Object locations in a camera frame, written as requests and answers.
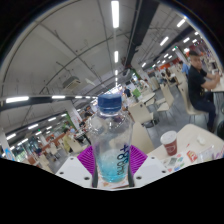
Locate red paper cup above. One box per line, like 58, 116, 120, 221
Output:
160, 130, 179, 157

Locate group of beige chairs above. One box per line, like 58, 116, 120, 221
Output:
19, 71, 208, 168

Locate ceiling air conditioner unit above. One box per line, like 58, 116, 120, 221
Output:
62, 76, 82, 90

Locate ceiling strip lights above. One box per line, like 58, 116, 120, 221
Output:
0, 0, 214, 151

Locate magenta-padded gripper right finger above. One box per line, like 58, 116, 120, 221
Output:
124, 144, 173, 189

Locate small red sauce packet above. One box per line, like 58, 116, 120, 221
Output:
186, 150, 199, 164

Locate clear blue-capped water bottle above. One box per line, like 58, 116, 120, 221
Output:
87, 93, 134, 184

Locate colourful sticker sheet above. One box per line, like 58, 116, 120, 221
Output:
163, 153, 188, 173

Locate small crumpled white tissue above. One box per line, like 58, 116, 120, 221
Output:
196, 134, 208, 146

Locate clear plastic wrapper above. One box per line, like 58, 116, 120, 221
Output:
198, 145, 216, 163

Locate beige cafeteria chair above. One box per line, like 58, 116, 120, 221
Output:
131, 121, 156, 154

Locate beige neighbouring table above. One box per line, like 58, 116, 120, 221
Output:
210, 76, 224, 94

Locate person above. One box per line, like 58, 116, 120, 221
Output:
62, 127, 76, 154
187, 49, 222, 133

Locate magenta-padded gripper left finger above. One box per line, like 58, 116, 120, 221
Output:
54, 145, 99, 189

